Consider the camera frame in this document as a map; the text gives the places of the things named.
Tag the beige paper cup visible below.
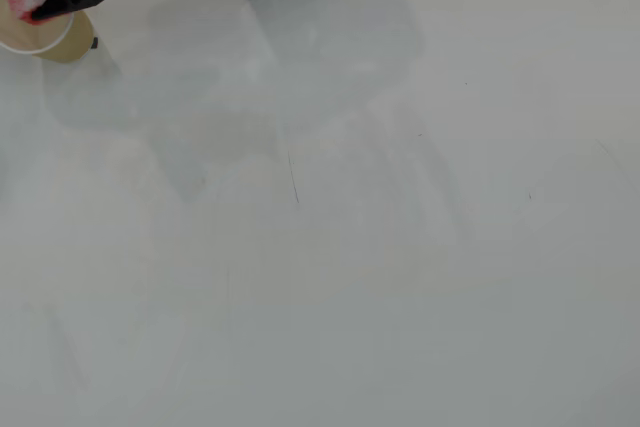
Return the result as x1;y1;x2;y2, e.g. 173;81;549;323
0;0;95;64

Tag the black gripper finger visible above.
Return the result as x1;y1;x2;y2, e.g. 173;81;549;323
22;0;77;26

